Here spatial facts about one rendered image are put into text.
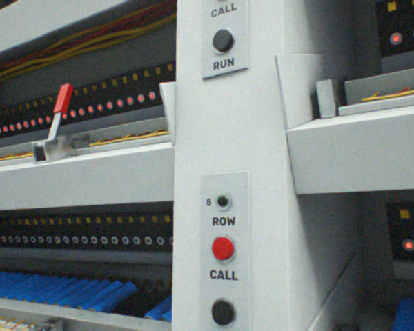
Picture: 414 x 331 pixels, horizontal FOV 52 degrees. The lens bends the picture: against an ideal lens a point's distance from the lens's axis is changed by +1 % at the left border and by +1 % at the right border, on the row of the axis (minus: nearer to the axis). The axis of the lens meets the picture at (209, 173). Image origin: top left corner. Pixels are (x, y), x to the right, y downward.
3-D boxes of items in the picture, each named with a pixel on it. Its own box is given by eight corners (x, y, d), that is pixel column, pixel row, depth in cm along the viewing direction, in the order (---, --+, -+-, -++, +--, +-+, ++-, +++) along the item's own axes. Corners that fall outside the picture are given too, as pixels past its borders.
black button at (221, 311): (230, 327, 28) (230, 302, 28) (210, 324, 29) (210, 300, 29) (238, 324, 29) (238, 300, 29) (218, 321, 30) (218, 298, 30)
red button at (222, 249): (230, 261, 29) (230, 236, 29) (210, 260, 30) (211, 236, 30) (237, 260, 29) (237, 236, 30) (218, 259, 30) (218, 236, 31)
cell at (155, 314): (185, 283, 47) (148, 312, 42) (194, 297, 47) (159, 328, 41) (175, 289, 48) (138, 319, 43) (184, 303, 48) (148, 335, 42)
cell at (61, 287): (81, 289, 57) (41, 314, 52) (72, 289, 58) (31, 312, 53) (79, 277, 57) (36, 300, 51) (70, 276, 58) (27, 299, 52)
